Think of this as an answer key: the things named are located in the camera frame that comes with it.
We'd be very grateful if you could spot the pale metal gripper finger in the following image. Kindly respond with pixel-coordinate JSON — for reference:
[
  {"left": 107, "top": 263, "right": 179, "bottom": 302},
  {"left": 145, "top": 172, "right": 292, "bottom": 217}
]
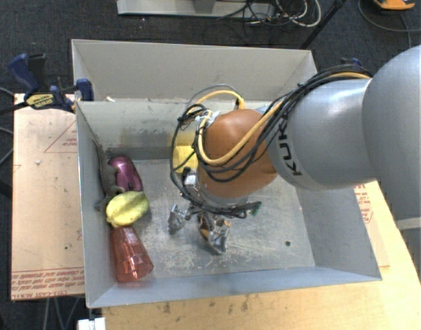
[
  {"left": 166, "top": 203, "right": 191, "bottom": 235},
  {"left": 206, "top": 231, "right": 231, "bottom": 256}
]

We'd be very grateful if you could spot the grey metal bin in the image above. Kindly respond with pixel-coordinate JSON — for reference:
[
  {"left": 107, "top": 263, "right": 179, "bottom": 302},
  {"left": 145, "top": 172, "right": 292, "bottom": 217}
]
[{"left": 71, "top": 38, "right": 383, "bottom": 309}]

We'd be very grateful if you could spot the yellow toy star fruit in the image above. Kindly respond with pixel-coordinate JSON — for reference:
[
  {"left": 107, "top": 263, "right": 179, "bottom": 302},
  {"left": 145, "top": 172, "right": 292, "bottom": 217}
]
[{"left": 105, "top": 190, "right": 151, "bottom": 229}]

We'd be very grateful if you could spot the yellow sponge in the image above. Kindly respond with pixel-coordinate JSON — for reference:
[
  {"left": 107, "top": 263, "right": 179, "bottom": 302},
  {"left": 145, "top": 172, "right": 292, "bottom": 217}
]
[{"left": 171, "top": 144, "right": 198, "bottom": 175}]

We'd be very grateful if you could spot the pink clear plastic cup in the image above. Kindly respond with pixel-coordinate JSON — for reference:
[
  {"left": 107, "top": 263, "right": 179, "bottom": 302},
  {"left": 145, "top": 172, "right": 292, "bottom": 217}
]
[{"left": 109, "top": 225, "right": 155, "bottom": 283}]

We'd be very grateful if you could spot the purple computer mouse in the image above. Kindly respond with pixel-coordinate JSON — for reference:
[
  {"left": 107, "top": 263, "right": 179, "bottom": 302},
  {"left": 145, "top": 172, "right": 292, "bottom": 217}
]
[{"left": 107, "top": 155, "right": 144, "bottom": 193}]

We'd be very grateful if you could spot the brown cardboard board, red print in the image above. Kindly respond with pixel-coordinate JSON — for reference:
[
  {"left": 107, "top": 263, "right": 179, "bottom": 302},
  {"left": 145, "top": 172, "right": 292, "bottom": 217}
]
[{"left": 10, "top": 93, "right": 392, "bottom": 302}]

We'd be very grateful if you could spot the black cylinder on white bracket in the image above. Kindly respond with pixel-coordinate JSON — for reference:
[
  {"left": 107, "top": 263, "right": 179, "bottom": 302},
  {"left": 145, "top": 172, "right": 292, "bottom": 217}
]
[{"left": 181, "top": 165, "right": 197, "bottom": 187}]

